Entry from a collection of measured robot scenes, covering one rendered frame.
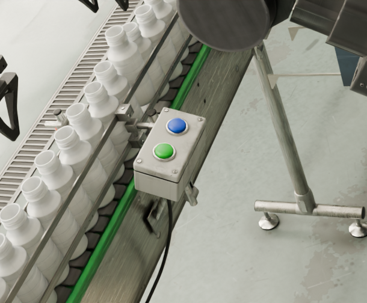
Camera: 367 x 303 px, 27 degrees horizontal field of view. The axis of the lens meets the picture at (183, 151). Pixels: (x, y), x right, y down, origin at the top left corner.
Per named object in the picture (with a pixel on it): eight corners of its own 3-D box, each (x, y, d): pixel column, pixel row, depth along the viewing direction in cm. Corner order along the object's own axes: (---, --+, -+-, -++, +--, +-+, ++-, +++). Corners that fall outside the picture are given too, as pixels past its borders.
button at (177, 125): (171, 120, 129) (171, 115, 128) (188, 125, 128) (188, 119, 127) (165, 132, 127) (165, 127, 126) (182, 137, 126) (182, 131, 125)
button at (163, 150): (159, 145, 125) (159, 139, 124) (175, 149, 124) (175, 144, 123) (152, 158, 123) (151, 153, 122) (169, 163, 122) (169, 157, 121)
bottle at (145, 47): (138, 100, 155) (107, 36, 145) (152, 82, 159) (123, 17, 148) (161, 103, 152) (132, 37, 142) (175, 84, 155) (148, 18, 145)
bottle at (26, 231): (42, 263, 130) (-3, 200, 119) (74, 259, 128) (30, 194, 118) (34, 292, 126) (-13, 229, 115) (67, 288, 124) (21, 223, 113)
